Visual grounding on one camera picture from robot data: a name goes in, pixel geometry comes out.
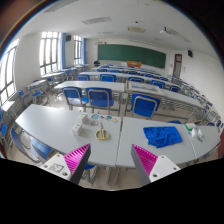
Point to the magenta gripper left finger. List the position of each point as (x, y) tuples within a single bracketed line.
[(69, 166)]

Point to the white desk left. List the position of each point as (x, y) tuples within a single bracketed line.
[(53, 127)]

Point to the blue chair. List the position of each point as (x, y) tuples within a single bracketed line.
[(40, 150), (144, 105), (74, 97), (100, 97)]

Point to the blue chair front right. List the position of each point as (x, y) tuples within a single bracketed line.
[(144, 105)]

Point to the yellow handled scissors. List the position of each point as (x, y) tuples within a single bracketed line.
[(102, 134)]

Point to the blue chair front middle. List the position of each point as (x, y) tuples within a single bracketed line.
[(100, 97)]

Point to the brown door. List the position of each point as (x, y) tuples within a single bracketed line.
[(177, 65)]

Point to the blue towel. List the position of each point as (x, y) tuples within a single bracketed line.
[(162, 136)]

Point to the white crumpled plastic bag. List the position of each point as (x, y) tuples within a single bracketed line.
[(194, 131)]

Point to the white second row desk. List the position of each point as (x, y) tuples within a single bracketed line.
[(114, 86)]

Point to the tall back window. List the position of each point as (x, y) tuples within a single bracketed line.
[(48, 52)]

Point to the large left window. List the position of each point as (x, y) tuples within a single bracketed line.
[(7, 83)]

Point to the green chalkboard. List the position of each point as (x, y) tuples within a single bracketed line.
[(117, 52)]

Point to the small white box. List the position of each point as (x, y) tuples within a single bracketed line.
[(77, 128)]

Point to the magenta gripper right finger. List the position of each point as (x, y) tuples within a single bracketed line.
[(150, 167)]

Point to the blue chair front left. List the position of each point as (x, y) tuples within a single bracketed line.
[(74, 97)]

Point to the white desk right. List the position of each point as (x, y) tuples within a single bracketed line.
[(189, 149)]

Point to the blue chair near left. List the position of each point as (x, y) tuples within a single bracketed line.
[(40, 150)]

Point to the orange lectern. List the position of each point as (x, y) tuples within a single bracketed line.
[(134, 64)]

